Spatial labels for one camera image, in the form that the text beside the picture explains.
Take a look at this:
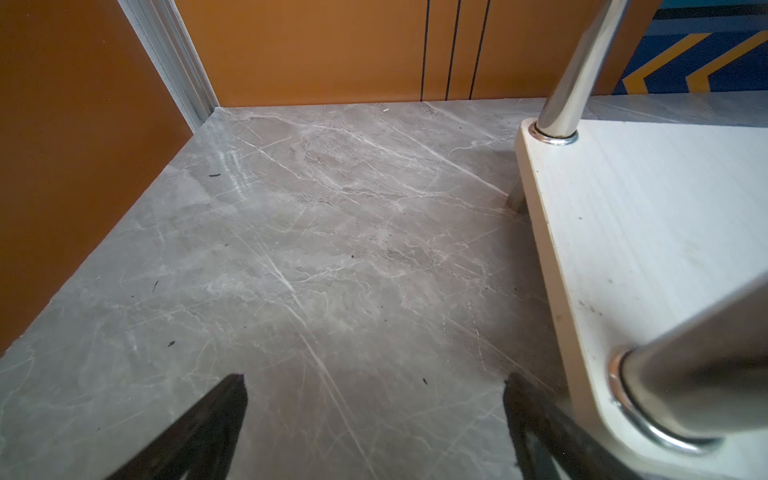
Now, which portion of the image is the left aluminium corner post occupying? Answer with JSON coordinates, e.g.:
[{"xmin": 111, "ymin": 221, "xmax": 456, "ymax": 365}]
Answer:
[{"xmin": 118, "ymin": 0, "xmax": 220, "ymax": 132}]

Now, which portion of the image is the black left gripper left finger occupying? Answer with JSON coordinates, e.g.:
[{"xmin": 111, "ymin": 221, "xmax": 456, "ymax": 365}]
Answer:
[{"xmin": 109, "ymin": 374, "xmax": 248, "ymax": 479}]

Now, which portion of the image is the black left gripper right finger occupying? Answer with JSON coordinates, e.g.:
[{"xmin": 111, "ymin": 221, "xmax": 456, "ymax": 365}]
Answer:
[{"xmin": 503, "ymin": 372, "xmax": 640, "ymax": 479}]

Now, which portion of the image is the white two-tier shelf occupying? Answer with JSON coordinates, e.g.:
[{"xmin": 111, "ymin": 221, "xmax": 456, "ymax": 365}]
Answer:
[{"xmin": 509, "ymin": 1, "xmax": 767, "ymax": 479}]

